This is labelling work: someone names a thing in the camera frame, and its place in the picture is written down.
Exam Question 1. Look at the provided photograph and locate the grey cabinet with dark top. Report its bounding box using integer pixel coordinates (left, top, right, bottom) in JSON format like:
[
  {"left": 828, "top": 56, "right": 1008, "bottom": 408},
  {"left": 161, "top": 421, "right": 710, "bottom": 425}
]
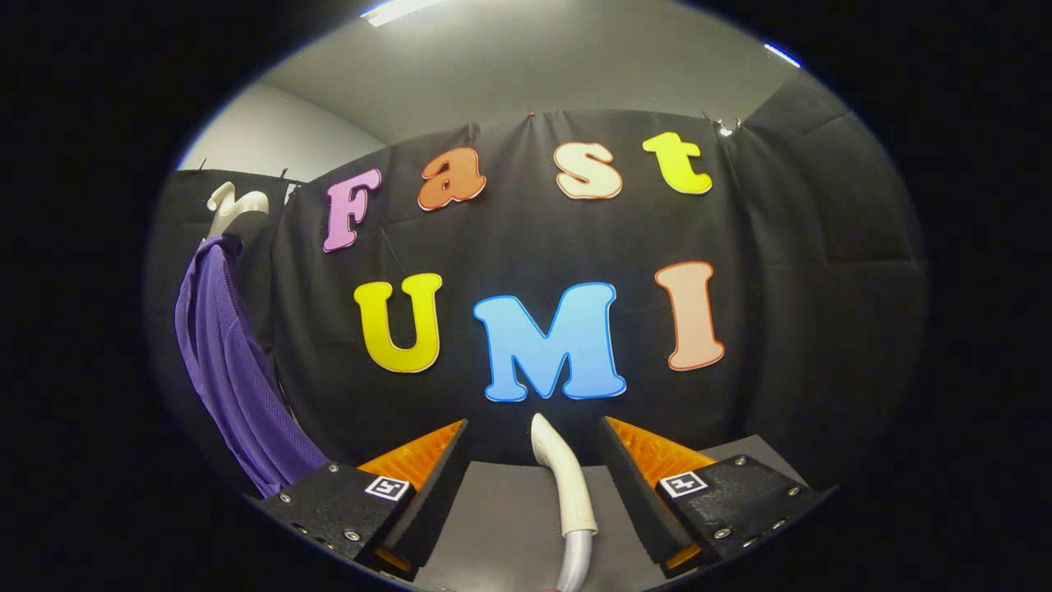
[{"left": 411, "top": 434, "right": 810, "bottom": 592}]

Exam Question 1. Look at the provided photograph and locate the white garment steamer head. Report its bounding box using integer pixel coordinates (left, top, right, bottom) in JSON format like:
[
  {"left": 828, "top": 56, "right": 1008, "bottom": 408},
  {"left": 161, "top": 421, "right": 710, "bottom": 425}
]
[{"left": 530, "top": 413, "right": 598, "bottom": 537}]

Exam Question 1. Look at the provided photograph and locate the large ceiling light panel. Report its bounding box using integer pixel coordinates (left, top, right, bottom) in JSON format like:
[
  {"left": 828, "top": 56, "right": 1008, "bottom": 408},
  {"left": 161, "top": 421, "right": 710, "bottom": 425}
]
[{"left": 360, "top": 0, "right": 445, "bottom": 27}]

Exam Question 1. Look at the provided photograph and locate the purple jacket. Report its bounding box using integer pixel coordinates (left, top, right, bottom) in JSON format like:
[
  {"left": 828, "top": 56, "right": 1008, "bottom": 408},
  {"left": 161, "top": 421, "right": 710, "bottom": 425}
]
[{"left": 174, "top": 234, "right": 331, "bottom": 499}]

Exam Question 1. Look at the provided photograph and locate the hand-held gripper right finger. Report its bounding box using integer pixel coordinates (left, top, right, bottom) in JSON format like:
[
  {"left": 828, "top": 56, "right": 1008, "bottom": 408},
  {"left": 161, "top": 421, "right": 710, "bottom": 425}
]
[{"left": 598, "top": 415, "right": 833, "bottom": 579}]

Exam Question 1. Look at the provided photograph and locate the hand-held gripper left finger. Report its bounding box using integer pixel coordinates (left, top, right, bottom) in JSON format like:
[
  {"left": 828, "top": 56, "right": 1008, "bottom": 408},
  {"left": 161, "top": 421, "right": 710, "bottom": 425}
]
[{"left": 255, "top": 418, "right": 476, "bottom": 582}]

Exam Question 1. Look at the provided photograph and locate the white clothes hanger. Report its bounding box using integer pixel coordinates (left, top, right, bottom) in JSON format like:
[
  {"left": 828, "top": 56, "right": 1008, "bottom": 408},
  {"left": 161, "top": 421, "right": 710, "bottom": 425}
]
[{"left": 205, "top": 182, "right": 270, "bottom": 241}]

